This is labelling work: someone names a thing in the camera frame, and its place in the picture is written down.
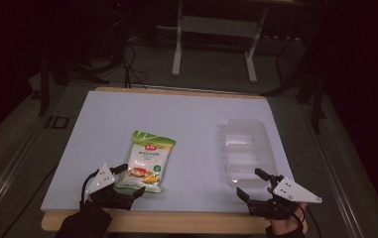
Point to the person's right hand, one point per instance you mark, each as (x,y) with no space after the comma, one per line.
(284,226)

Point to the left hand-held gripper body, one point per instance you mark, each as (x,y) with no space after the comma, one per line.
(100,181)

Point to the white metal desk frame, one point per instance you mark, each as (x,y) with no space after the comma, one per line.
(216,28)

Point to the clear plastic container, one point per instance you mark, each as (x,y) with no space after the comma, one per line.
(247,152)

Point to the black metal stand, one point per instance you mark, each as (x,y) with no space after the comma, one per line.
(315,99)
(44,89)

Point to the person's left hand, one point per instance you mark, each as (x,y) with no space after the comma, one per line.
(92,199)

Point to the white table mat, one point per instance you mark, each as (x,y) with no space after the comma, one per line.
(183,119)

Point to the black floor bracket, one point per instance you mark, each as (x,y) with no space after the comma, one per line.
(57,122)

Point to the wooden table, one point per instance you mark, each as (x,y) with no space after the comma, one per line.
(176,222)

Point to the grey metal floor rail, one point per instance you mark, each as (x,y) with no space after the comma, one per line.
(333,172)
(8,172)

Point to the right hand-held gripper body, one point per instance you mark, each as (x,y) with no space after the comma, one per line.
(292,192)

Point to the green and white food packet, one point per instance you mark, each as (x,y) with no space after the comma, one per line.
(145,162)

